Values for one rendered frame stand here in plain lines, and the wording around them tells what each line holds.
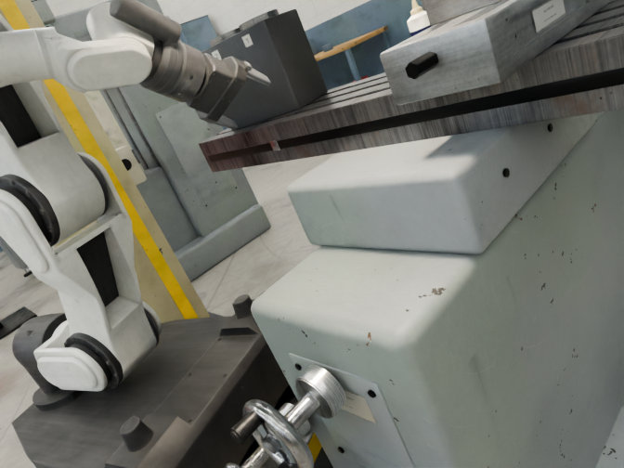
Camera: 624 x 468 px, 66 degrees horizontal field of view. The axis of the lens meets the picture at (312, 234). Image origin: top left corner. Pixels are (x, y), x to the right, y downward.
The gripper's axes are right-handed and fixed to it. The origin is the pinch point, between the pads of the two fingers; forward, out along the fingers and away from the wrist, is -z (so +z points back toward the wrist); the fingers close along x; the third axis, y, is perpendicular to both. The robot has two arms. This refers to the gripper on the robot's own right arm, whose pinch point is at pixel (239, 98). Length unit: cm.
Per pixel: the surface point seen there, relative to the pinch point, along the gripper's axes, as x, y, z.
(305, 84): 5.8, 8.4, -19.0
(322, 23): -42, 435, -394
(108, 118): -404, 650, -329
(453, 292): 10, -52, -1
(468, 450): -3, -67, -7
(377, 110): 16.0, -19.4, -7.7
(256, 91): -2.3, 13.2, -13.5
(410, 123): 18.3, -25.3, -8.6
